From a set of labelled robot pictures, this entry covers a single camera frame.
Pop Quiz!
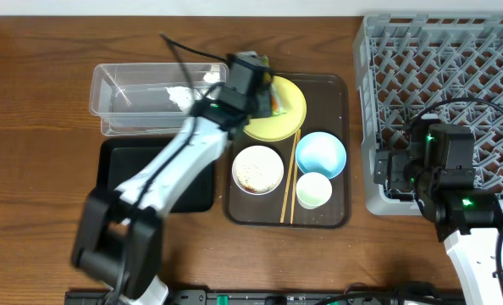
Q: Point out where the wooden chopstick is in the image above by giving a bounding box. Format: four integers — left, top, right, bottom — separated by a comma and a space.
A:
290, 129, 301, 225
279, 129, 301, 224

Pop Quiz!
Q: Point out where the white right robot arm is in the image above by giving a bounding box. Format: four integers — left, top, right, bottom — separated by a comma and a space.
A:
373, 119, 503, 304

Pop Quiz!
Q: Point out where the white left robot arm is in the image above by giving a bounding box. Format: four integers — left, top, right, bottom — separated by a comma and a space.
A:
71, 52, 274, 304

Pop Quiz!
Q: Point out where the pale green cup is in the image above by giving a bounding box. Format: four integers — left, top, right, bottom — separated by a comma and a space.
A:
296, 172, 332, 209

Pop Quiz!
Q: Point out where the light blue bowl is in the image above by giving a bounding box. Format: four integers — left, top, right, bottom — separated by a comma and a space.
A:
296, 131, 347, 180

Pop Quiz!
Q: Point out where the yellow plate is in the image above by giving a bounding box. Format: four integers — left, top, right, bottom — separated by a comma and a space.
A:
244, 76, 307, 141

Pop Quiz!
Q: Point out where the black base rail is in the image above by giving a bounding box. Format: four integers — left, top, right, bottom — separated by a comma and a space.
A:
64, 281, 464, 305

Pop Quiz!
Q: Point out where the right wooden chopstick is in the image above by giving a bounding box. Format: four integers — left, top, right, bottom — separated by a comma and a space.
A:
290, 129, 301, 225

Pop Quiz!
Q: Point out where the left wooden chopstick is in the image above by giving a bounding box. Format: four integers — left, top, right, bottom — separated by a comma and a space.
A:
279, 129, 301, 224

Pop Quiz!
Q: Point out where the clear plastic waste bin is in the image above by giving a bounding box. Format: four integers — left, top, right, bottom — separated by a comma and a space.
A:
89, 63, 229, 130

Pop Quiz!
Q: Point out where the green snack wrapper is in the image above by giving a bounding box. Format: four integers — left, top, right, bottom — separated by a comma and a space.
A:
257, 55, 286, 116

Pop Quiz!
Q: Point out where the grey dishwasher rack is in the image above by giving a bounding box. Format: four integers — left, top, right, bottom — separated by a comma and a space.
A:
353, 14, 503, 215

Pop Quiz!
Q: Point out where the pink bowl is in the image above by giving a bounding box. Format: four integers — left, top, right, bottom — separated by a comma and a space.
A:
231, 145, 285, 197

